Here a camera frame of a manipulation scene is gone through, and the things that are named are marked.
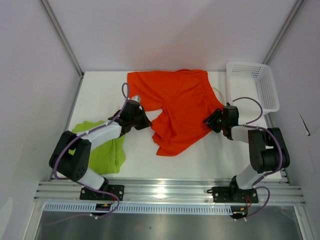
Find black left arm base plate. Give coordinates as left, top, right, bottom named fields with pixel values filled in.
left=79, top=180, right=125, bottom=201

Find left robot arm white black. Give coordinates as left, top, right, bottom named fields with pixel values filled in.
left=49, top=95, right=152, bottom=200

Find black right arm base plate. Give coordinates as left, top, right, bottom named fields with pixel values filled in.
left=206, top=186, right=259, bottom=204

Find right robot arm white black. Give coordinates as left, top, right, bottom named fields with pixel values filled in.
left=203, top=105, right=290, bottom=203

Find white plastic perforated basket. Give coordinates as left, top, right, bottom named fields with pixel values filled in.
left=225, top=61, right=280, bottom=114

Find aluminium frame rail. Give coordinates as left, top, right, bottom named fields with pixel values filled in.
left=33, top=178, right=306, bottom=206

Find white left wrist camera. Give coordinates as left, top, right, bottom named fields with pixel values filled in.
left=131, top=95, right=141, bottom=103

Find corner aluminium post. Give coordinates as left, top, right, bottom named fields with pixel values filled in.
left=38, top=0, right=84, bottom=77
left=262, top=0, right=308, bottom=65

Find lime green shorts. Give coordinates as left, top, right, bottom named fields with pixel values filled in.
left=71, top=120, right=126, bottom=175

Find right corner aluminium post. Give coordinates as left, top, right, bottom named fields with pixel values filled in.
left=262, top=0, right=308, bottom=65

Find white slotted cable duct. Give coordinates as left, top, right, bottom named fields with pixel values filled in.
left=43, top=202, right=233, bottom=216

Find left corner aluminium post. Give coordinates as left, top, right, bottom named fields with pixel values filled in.
left=38, top=0, right=84, bottom=77

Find orange shorts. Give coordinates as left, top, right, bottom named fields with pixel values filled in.
left=127, top=69, right=223, bottom=157

